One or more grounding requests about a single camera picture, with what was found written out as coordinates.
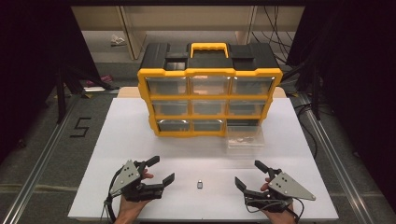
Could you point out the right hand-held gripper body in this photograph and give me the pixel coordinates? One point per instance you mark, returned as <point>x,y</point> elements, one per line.
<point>291,188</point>

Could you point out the crumpled white cloth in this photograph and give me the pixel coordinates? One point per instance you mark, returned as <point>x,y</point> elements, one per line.
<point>117,40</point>

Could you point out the yellow and black drawer organizer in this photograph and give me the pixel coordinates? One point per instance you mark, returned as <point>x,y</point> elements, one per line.
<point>208,98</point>

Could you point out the small metal pieces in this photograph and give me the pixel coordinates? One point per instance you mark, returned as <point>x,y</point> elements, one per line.
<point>244,140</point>

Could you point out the aluminium floor rail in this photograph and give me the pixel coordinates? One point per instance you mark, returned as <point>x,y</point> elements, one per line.
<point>339,161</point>
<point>40,161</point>

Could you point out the small silver metal adapter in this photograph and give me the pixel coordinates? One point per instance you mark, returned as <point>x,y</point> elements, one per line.
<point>200,184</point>

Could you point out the row of clear organizer drawers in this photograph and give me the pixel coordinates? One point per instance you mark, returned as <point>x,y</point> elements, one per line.
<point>166,86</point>

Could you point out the person's left hand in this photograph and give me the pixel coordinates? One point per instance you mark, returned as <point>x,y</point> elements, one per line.
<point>130,207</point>

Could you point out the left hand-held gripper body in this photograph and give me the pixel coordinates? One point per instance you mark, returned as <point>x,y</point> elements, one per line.
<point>127,179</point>

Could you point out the person's right hand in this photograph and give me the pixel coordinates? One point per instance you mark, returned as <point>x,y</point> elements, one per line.
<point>281,216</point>

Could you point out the dark curtain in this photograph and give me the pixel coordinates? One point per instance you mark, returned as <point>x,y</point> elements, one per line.
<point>361,77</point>
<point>28,62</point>

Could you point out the pink object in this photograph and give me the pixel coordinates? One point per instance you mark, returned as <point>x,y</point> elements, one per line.
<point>104,79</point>

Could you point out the black metal stand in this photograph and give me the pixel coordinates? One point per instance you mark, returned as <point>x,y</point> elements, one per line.
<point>316,93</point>
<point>60,96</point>

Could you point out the beige shelf frame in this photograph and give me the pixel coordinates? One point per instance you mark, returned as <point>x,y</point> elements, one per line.
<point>134,37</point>

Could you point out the clear plastic drawer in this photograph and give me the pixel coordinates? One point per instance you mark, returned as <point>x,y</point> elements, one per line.
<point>246,147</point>

